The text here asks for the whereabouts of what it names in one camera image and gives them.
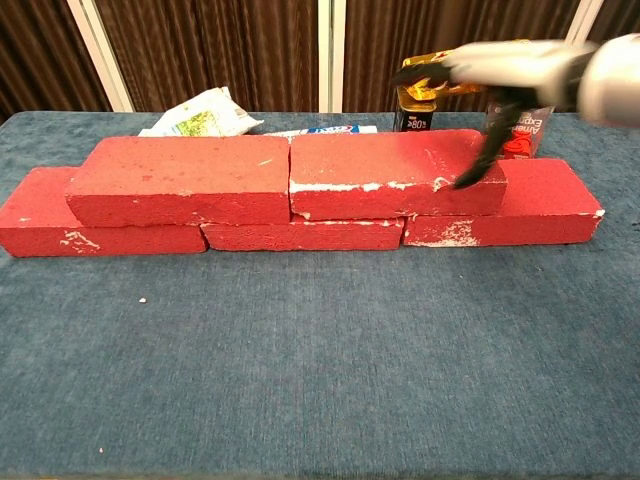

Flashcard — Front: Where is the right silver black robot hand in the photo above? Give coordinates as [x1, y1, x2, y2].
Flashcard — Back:
[392, 39, 601, 190]

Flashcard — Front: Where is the red foam brick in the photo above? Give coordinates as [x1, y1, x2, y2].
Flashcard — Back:
[0, 166, 209, 258]
[65, 134, 292, 229]
[402, 158, 607, 248]
[288, 128, 509, 222]
[200, 215, 406, 252]

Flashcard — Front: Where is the clear box of red capsules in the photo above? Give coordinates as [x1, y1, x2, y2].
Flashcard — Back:
[482, 97, 556, 161]

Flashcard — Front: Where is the gold biscuit pack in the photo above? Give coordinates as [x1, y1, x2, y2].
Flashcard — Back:
[401, 48, 484, 102]

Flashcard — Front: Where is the brown pleated partition panel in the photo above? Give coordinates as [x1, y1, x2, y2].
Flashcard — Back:
[554, 0, 640, 115]
[94, 0, 321, 113]
[0, 0, 112, 124]
[342, 0, 584, 113]

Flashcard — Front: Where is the dark tin can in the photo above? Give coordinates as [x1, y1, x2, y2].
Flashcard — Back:
[393, 84, 435, 133]

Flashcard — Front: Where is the blue white toothpaste tube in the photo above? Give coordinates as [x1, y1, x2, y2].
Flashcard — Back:
[262, 123, 379, 137]

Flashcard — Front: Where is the white green snack bag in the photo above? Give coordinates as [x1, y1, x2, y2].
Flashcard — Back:
[138, 85, 265, 139]

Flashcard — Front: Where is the blue table cloth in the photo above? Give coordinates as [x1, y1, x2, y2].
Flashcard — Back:
[0, 110, 640, 480]

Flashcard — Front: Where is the white partition post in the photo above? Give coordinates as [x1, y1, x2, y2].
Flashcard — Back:
[67, 0, 135, 113]
[562, 0, 605, 46]
[317, 0, 346, 113]

